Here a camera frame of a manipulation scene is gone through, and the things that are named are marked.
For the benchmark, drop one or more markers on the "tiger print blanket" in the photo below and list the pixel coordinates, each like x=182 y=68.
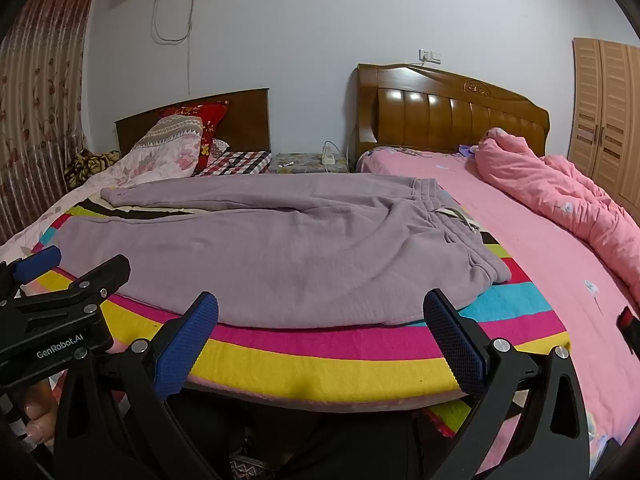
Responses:
x=90 y=165

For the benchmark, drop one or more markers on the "white wall socket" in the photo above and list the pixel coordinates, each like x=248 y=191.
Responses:
x=430 y=56

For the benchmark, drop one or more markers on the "person's dark clothing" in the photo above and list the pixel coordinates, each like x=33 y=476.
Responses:
x=325 y=445

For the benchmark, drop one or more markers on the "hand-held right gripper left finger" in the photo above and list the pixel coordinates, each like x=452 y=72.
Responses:
x=185 y=345

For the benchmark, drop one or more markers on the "light wooden wardrobe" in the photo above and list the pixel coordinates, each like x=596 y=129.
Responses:
x=605 y=110

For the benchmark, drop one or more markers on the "colourful striped blanket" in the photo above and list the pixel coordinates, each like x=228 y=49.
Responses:
x=300 y=365

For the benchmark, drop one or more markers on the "pink bed sheet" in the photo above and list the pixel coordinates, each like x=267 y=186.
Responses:
x=525 y=260

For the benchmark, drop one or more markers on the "lilac pants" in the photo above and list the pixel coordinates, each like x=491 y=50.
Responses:
x=280 y=250

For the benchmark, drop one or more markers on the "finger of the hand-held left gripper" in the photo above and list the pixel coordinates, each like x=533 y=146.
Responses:
x=95 y=280
x=37 y=264

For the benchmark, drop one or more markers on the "small purple cloth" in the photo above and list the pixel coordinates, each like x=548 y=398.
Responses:
x=467 y=150

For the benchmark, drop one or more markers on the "glossy light wooden headboard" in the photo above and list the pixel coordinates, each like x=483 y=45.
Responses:
x=425 y=115

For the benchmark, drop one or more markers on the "polka dot pillow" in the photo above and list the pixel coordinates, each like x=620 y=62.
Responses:
x=219 y=149

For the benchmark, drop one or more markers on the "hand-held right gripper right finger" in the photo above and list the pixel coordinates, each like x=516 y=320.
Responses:
x=455 y=345

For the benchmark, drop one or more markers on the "person's left hand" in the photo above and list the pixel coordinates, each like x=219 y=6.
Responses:
x=40 y=417

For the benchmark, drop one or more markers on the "pink floral quilt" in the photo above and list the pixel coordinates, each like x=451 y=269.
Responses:
x=165 y=160

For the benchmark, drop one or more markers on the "floral pink curtain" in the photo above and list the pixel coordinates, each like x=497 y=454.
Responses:
x=35 y=110

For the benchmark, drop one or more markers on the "red embroidered pillow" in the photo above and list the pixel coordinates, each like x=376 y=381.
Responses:
x=212 y=115

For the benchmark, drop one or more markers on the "floral covered nightstand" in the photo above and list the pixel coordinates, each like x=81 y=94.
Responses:
x=305 y=162

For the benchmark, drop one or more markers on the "dark wooden headboard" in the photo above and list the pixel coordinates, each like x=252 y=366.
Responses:
x=250 y=120

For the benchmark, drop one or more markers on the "white power strip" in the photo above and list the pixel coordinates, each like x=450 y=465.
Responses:
x=328 y=158

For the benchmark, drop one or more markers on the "red and black object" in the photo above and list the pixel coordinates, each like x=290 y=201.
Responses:
x=627 y=325

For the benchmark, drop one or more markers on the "checked bed sheet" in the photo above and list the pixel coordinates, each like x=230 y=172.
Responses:
x=245 y=162

